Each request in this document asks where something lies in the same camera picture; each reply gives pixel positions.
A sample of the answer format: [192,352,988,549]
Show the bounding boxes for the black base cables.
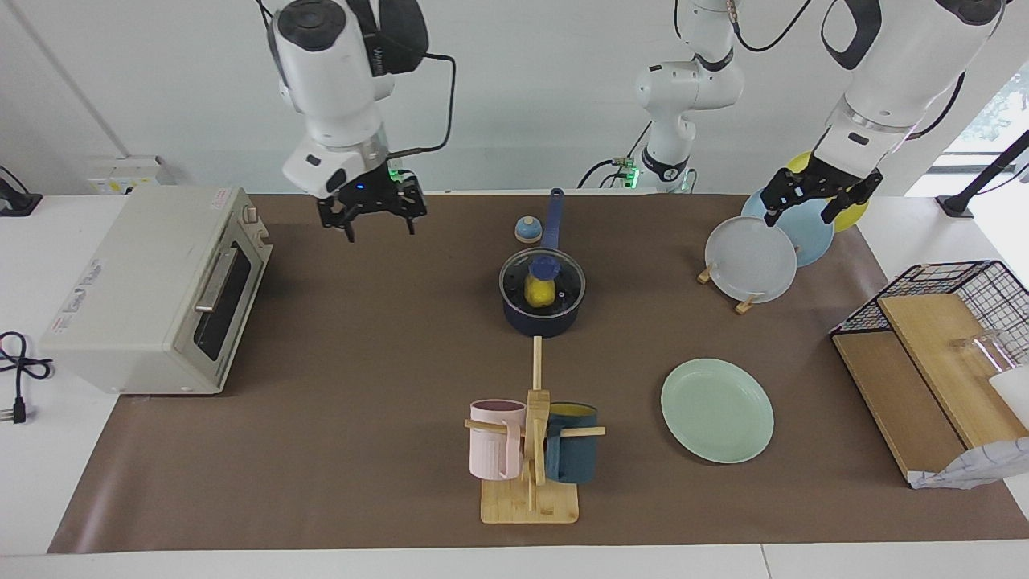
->
[576,121,654,191]

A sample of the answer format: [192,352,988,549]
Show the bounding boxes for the pale grey plate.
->
[705,216,798,305]

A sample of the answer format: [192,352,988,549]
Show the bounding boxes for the pink ribbed mug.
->
[469,399,528,482]

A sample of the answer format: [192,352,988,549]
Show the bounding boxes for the white cup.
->
[988,366,1029,429]

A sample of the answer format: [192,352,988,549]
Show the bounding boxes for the mint green plate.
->
[661,358,776,465]

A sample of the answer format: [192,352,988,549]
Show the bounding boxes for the black power cord plug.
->
[0,331,56,426]

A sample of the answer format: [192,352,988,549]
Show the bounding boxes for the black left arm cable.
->
[907,71,966,142]

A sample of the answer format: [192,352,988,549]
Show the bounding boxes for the clear glass cup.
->
[949,328,1017,380]

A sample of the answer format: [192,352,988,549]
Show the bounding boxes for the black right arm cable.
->
[389,51,457,158]

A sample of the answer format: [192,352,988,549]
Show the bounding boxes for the light wooden board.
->
[876,293,1029,450]

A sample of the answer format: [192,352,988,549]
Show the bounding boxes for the white checked cloth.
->
[908,436,1029,491]

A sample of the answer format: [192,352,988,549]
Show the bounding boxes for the cream toaster oven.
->
[40,186,274,396]

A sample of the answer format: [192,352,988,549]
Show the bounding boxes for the brown table mat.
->
[47,193,1029,555]

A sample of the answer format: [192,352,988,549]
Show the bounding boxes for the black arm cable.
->
[389,51,457,158]
[907,71,966,142]

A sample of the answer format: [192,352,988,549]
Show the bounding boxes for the yellow plate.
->
[786,150,871,234]

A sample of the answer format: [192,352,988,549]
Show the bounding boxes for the white wall socket box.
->
[86,155,177,196]

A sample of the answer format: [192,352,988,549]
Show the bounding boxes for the wooden mug tree stand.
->
[464,336,607,526]

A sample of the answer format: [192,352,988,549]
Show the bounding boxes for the wooden plate rack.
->
[696,262,765,315]

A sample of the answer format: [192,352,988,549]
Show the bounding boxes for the black wire basket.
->
[830,260,1029,379]

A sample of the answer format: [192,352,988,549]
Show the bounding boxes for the dark blue saucepan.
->
[498,187,588,339]

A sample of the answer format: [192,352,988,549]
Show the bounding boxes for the black clamp base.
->
[0,166,43,219]

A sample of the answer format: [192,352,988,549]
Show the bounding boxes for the glass lid blue knob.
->
[498,247,588,317]

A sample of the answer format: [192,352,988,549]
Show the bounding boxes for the brown wooden board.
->
[832,331,967,484]

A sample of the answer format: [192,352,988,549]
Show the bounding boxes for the dark teal mug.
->
[544,402,600,485]

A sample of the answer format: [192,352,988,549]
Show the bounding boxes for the black angled stand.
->
[936,129,1029,220]

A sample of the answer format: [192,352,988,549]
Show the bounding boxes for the light blue plate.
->
[740,187,836,269]

